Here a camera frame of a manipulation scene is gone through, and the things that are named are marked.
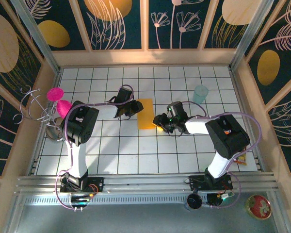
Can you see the red yellow snack packet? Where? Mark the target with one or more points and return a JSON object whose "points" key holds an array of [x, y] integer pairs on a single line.
{"points": [[241, 160]]}

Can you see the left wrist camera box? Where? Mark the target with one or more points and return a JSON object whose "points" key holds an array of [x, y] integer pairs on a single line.
{"points": [[124, 94]]}

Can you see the aluminium frame post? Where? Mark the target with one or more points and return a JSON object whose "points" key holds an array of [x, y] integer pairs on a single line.
{"points": [[251, 31], [38, 38]]}

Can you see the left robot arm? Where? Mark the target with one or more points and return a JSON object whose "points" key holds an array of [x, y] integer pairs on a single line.
{"points": [[77, 121]]}

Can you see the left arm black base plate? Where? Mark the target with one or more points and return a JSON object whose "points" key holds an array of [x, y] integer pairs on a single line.
{"points": [[97, 182]]}

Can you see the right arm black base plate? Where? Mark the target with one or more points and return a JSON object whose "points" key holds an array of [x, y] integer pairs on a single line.
{"points": [[196, 182]]}

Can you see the aluminium side rail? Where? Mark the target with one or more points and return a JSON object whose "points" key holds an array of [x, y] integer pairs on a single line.
{"points": [[235, 85], [34, 166]]}

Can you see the yellow cloth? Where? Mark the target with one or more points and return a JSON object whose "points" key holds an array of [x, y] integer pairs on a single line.
{"points": [[145, 114]]}

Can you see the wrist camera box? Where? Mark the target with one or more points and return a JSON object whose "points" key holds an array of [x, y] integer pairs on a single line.
{"points": [[124, 94], [175, 108]]}

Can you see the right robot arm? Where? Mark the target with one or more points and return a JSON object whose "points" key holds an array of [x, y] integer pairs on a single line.
{"points": [[228, 136]]}

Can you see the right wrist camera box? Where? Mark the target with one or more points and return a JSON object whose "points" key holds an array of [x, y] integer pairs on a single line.
{"points": [[175, 108]]}

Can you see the teal translucent plastic cup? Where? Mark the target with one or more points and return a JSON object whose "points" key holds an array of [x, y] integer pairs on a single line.
{"points": [[200, 94]]}

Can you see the aluminium mounting rail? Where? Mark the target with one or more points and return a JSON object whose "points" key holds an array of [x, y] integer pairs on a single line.
{"points": [[145, 183]]}

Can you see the red round tin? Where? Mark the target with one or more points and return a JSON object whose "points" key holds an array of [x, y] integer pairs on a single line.
{"points": [[259, 207]]}

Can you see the black round knob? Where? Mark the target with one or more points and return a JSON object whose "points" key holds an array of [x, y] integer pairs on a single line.
{"points": [[194, 201]]}

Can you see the pink plastic goblet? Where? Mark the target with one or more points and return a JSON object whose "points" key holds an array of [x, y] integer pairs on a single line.
{"points": [[55, 94]]}

